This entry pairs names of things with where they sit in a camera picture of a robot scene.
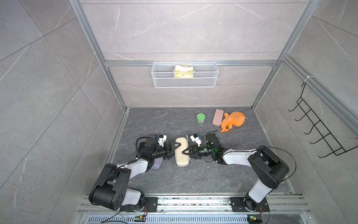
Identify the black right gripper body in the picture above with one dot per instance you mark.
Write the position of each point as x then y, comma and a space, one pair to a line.
202, 151

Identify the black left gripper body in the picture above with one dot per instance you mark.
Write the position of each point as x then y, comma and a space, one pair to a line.
163, 152

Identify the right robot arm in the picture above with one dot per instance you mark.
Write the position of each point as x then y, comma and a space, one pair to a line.
269, 168

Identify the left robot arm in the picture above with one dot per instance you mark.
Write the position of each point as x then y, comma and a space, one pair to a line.
111, 187

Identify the green lidded jar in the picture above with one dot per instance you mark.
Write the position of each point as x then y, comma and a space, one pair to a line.
200, 118

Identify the orange watering can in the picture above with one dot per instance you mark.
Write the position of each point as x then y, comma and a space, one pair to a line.
234, 119

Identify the yellow white pouch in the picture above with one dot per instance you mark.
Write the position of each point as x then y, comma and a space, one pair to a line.
183, 71

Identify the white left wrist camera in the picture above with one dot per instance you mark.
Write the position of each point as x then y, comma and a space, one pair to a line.
161, 139

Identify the white wire wall basket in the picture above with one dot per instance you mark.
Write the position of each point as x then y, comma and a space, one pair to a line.
205, 75

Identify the slotted metal base rail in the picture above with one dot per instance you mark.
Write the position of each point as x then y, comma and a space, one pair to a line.
277, 208

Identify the aluminium cage frame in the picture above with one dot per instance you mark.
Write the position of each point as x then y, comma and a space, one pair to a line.
295, 63

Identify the black wire hook rack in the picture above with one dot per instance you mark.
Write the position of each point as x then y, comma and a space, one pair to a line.
318, 126

